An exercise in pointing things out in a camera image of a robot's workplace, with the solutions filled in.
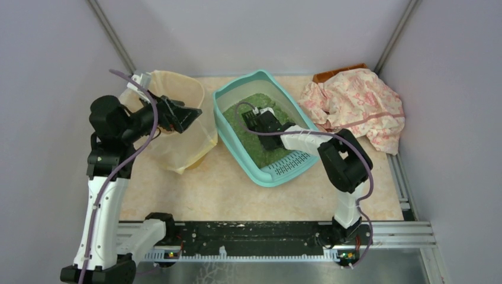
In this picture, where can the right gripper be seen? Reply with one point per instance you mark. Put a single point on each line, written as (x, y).
(258, 120)

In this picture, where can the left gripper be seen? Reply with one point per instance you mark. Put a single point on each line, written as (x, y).
(167, 114)

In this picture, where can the black litter scoop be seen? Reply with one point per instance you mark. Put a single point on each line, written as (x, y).
(251, 121)

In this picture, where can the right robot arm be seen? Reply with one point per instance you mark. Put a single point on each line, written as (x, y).
(346, 163)

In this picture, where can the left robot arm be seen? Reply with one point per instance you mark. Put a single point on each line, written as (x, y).
(100, 259)

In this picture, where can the teal litter box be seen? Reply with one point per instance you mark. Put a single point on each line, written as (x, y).
(253, 106)

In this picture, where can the brown wooden box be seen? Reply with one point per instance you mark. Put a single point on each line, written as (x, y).
(324, 76)

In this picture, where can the bin with beige bag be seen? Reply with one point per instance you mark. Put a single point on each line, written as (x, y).
(187, 130)

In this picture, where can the pink patterned cloth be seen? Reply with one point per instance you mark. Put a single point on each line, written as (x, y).
(357, 100)

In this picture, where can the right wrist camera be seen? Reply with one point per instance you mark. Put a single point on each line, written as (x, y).
(258, 111)

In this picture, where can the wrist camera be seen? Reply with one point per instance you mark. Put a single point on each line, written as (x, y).
(258, 111)
(140, 78)

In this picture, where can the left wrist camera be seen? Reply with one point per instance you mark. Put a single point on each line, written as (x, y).
(140, 78)

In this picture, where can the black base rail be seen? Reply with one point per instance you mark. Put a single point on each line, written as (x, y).
(284, 241)

